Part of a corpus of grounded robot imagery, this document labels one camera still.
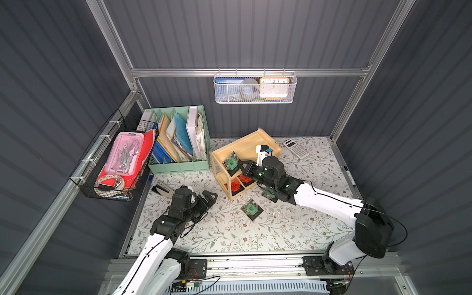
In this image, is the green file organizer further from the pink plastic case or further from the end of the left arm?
the end of the left arm

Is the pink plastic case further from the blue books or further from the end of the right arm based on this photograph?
the end of the right arm

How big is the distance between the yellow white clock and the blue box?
107 millimetres

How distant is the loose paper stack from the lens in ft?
2.97

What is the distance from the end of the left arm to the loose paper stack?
261 mm

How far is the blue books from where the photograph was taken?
947 millimetres
